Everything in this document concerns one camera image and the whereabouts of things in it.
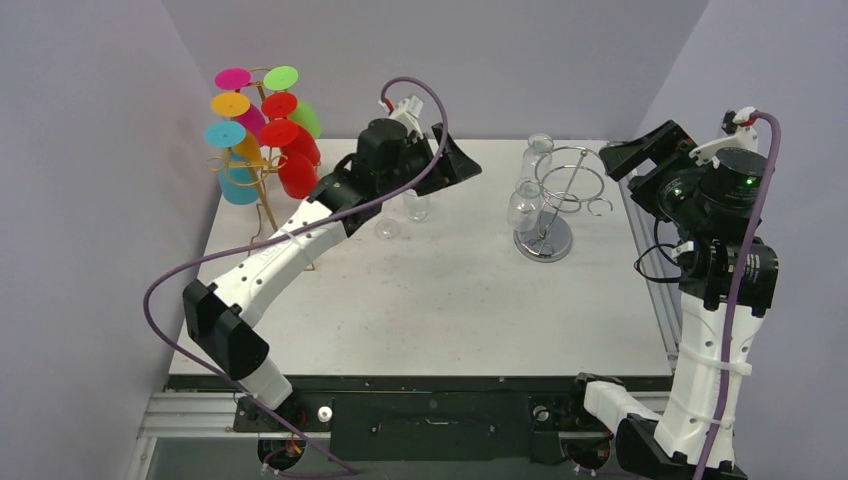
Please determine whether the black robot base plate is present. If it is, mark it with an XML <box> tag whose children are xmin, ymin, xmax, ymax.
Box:
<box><xmin>165</xmin><ymin>374</ymin><xmax>677</xmax><ymax>465</ymax></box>

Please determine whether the red upper plastic wine glass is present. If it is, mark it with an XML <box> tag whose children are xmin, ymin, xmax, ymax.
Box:
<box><xmin>259</xmin><ymin>117</ymin><xmax>321</xmax><ymax>167</ymax></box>

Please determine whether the clear glass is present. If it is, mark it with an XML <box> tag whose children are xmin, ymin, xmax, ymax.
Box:
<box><xmin>402</xmin><ymin>189</ymin><xmax>430</xmax><ymax>222</ymax></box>
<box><xmin>506</xmin><ymin>179</ymin><xmax>543</xmax><ymax>233</ymax></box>
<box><xmin>519</xmin><ymin>133</ymin><xmax>555</xmax><ymax>182</ymax></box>

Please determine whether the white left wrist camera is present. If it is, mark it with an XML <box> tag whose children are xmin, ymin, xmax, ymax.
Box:
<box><xmin>388</xmin><ymin>94</ymin><xmax>424</xmax><ymax>137</ymax></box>

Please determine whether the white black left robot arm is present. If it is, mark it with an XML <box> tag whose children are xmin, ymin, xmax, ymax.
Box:
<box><xmin>183</xmin><ymin>118</ymin><xmax>482</xmax><ymax>430</ymax></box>

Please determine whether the clear champagne flute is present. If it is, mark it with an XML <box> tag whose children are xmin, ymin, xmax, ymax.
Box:
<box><xmin>374</xmin><ymin>202</ymin><xmax>400</xmax><ymax>240</ymax></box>

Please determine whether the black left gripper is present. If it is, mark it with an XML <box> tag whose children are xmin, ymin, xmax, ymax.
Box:
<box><xmin>379</xmin><ymin>125</ymin><xmax>480</xmax><ymax>199</ymax></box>

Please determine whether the gold wire glass rack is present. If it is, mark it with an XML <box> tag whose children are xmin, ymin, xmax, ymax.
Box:
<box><xmin>207</xmin><ymin>67</ymin><xmax>294</xmax><ymax>244</ymax></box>

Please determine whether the aluminium rail right side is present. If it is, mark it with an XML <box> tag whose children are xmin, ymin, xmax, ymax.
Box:
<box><xmin>618</xmin><ymin>161</ymin><xmax>682</xmax><ymax>371</ymax></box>

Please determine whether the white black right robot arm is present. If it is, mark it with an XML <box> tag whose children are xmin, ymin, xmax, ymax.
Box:
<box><xmin>563</xmin><ymin>112</ymin><xmax>779</xmax><ymax>479</ymax></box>

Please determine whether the red lower plastic wine glass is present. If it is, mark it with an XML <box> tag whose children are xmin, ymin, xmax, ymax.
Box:
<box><xmin>277</xmin><ymin>152</ymin><xmax>318</xmax><ymax>199</ymax></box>

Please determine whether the chrome round glass rack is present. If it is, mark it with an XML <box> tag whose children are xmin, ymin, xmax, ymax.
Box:
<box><xmin>513</xmin><ymin>145</ymin><xmax>613</xmax><ymax>263</ymax></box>

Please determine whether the green plastic wine glass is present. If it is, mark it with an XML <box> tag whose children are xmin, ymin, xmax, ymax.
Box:
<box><xmin>260</xmin><ymin>65</ymin><xmax>323</xmax><ymax>139</ymax></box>

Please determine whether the red plastic wine glass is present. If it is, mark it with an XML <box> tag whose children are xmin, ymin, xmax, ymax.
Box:
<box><xmin>277</xmin><ymin>152</ymin><xmax>318</xmax><ymax>199</ymax></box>
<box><xmin>259</xmin><ymin>117</ymin><xmax>321</xmax><ymax>167</ymax></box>

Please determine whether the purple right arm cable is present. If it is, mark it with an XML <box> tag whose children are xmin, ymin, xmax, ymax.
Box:
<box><xmin>688</xmin><ymin>110</ymin><xmax>783</xmax><ymax>480</ymax></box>

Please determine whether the magenta plastic wine glass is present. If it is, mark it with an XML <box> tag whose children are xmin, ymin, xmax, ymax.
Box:
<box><xmin>210</xmin><ymin>68</ymin><xmax>266</xmax><ymax>139</ymax></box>

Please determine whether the cyan plastic wine glass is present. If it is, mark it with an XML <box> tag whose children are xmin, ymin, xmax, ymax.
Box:
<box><xmin>211</xmin><ymin>148</ymin><xmax>259</xmax><ymax>205</ymax></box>

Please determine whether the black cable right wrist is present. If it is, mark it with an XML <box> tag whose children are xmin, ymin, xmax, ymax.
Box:
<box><xmin>633</xmin><ymin>218</ymin><xmax>690</xmax><ymax>285</ymax></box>

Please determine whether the orange plastic wine glass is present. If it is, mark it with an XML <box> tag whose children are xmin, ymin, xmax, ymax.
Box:
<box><xmin>204</xmin><ymin>116</ymin><xmax>262</xmax><ymax>165</ymax></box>

